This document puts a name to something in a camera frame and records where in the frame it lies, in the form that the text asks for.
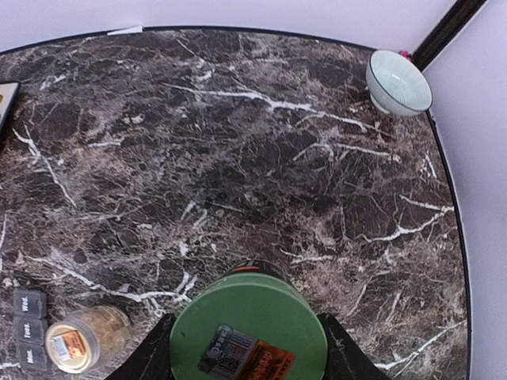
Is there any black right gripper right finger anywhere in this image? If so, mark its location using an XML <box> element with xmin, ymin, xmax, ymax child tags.
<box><xmin>319</xmin><ymin>313</ymin><xmax>391</xmax><ymax>380</ymax></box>

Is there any green pill bottle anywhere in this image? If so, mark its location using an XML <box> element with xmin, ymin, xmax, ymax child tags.
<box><xmin>170</xmin><ymin>260</ymin><xmax>328</xmax><ymax>379</ymax></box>

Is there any small celadon bowl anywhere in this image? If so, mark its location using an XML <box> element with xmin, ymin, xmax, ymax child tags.
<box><xmin>365</xmin><ymin>50</ymin><xmax>433</xmax><ymax>117</ymax></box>

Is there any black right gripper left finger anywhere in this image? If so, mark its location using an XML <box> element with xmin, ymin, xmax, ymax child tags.
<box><xmin>106</xmin><ymin>314</ymin><xmax>176</xmax><ymax>380</ymax></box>

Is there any grey weekly pill organizer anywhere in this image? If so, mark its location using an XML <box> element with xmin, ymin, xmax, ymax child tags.
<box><xmin>13</xmin><ymin>289</ymin><xmax>48</xmax><ymax>372</ymax></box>

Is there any square floral ceramic plate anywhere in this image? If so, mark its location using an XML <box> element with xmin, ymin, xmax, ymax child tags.
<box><xmin>0</xmin><ymin>82</ymin><xmax>21</xmax><ymax>130</ymax></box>

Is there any black corner frame post right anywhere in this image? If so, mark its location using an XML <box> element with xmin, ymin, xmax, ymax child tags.
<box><xmin>412</xmin><ymin>0</ymin><xmax>486</xmax><ymax>71</ymax></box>

